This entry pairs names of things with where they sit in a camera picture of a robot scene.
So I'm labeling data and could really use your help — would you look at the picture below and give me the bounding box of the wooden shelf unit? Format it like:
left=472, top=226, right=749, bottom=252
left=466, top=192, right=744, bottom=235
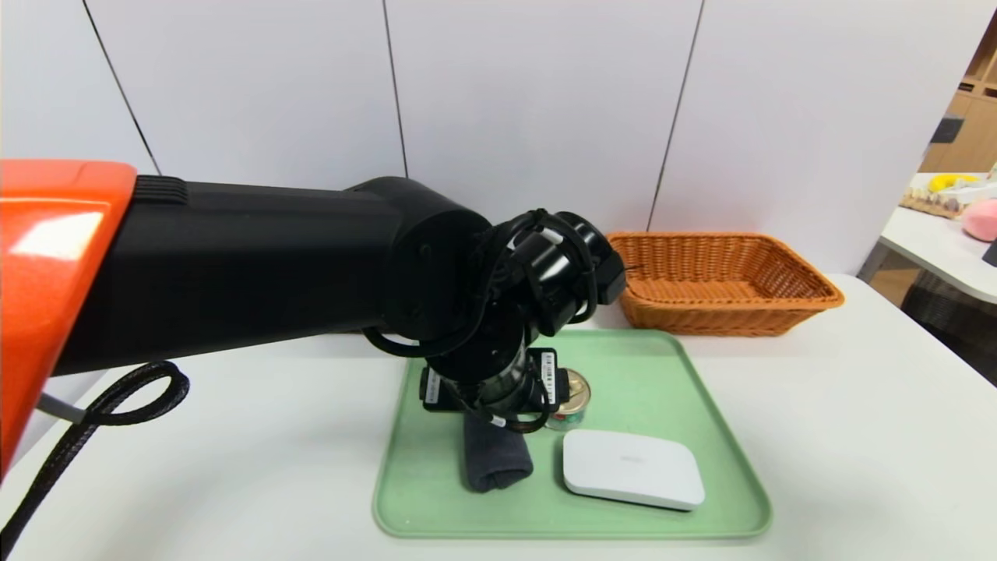
left=919, top=16, right=997, bottom=176

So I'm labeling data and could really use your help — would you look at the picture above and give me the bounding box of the white side table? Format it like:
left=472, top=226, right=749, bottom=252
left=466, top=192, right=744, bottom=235
left=880, top=173, right=997, bottom=305

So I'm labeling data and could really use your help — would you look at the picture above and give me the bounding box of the brown woven mat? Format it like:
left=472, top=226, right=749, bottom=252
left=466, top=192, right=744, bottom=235
left=900, top=189, right=967, bottom=221

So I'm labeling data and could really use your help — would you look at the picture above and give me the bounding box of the orange wicker basket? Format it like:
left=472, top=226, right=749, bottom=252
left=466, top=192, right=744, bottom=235
left=606, top=231, right=845, bottom=337

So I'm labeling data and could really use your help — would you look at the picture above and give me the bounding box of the cat food tin can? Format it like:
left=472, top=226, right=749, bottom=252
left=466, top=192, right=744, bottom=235
left=545, top=369, right=591, bottom=432

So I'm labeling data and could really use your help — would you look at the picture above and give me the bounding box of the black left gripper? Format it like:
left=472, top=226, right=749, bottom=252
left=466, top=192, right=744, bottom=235
left=418, top=340, right=570, bottom=415

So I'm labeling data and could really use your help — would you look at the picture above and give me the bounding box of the white rounded plastic box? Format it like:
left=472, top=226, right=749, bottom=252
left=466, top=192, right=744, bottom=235
left=562, top=429, right=706, bottom=512

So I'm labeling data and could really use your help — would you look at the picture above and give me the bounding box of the light green plastic tray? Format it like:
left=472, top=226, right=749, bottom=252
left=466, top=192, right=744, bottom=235
left=372, top=329, right=773, bottom=540

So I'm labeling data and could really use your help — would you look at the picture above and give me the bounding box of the dark grey towel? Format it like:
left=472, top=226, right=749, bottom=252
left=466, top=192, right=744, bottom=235
left=463, top=411, right=535, bottom=493

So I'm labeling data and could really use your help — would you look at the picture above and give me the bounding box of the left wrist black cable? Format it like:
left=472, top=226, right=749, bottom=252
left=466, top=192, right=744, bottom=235
left=362, top=209, right=601, bottom=434

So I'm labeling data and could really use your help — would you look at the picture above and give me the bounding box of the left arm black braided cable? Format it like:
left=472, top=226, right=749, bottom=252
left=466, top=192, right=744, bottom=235
left=0, top=361, right=190, bottom=558

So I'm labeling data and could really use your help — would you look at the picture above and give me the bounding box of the pink plush toy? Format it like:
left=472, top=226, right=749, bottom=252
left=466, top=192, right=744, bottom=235
left=962, top=199, right=997, bottom=242

